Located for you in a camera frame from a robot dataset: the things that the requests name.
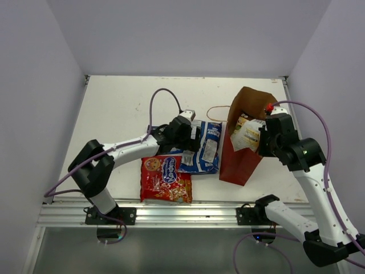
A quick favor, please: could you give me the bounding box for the white brown chips bag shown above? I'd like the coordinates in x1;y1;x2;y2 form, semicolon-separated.
230;114;266;152

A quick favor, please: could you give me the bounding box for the large blue snack bag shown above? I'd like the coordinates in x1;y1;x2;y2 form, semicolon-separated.
168;120;222;175

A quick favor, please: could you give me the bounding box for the red candy bag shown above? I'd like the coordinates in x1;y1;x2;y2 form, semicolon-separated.
140;155;193;203

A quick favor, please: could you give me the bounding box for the red paper bag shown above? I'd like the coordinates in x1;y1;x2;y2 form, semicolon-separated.
219;87;277;186

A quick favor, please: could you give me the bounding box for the small blue snack bag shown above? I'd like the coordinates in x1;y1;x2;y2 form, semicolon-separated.
147;124;169;139

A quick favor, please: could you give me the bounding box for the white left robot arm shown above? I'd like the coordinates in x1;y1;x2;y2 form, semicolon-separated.
68;110;200;224

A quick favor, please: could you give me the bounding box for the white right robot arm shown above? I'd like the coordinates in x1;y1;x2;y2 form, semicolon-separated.
254;105;364;267

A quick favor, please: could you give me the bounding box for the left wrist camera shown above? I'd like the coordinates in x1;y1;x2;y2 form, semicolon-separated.
179;110;196;122

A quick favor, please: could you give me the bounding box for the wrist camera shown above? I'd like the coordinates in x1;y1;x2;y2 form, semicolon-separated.
179;110;196;122
265;103;288;116

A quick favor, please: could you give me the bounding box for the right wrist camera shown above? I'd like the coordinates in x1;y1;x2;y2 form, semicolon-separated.
265;103;288;116

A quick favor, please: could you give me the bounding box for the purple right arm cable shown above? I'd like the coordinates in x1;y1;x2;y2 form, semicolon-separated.
270;100;365;257

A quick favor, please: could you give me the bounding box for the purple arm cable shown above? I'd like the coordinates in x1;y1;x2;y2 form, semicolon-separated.
270;100;365;257
43;87;185;198

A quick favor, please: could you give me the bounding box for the aluminium mounting rail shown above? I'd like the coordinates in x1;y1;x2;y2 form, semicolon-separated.
35;198;316;229

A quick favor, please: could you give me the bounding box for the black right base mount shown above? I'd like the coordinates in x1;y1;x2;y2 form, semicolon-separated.
236;203;261;225

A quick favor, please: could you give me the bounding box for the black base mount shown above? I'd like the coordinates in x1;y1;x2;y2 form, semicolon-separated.
83;207;137;225
236;203;261;225

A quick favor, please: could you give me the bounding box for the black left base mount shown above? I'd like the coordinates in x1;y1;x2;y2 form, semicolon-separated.
83;207;137;225

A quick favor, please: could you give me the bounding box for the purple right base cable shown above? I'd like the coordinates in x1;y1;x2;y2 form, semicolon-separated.
233;231;294;274

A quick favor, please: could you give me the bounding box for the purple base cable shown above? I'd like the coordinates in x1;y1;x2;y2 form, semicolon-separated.
96;218;128;245
233;231;294;274

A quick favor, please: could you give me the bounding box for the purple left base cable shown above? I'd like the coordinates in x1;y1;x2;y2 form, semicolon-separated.
96;218;128;245

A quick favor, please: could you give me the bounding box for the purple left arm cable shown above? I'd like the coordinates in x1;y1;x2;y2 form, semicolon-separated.
43;87;185;198

